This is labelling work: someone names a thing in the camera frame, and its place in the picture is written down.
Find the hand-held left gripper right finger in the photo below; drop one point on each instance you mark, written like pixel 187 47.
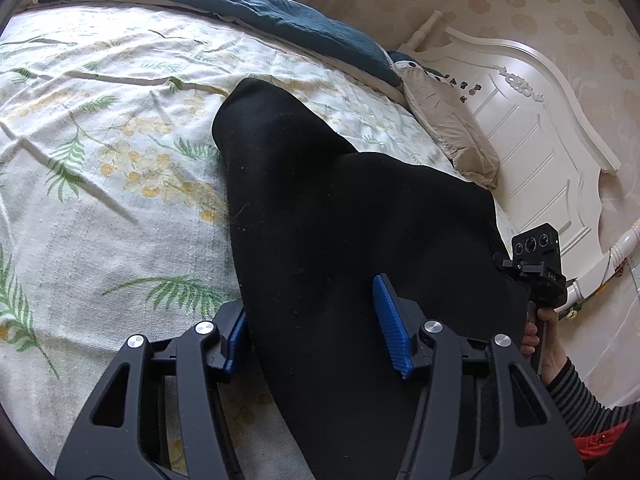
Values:
pixel 390 320

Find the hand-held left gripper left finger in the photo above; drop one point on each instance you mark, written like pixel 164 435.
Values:
pixel 237 346

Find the black pants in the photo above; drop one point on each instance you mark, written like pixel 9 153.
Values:
pixel 325 210

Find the person's right forearm striped sleeve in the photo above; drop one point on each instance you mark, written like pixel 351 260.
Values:
pixel 585 400

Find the person's right hand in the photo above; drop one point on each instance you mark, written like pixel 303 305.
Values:
pixel 555 345

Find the white carved headboard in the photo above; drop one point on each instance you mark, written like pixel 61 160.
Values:
pixel 540 125

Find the beige pillow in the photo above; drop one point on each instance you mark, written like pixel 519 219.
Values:
pixel 450 125

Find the person's red clothing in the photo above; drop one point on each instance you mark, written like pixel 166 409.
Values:
pixel 595 442

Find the floral bed sheet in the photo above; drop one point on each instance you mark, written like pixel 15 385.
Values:
pixel 100 110

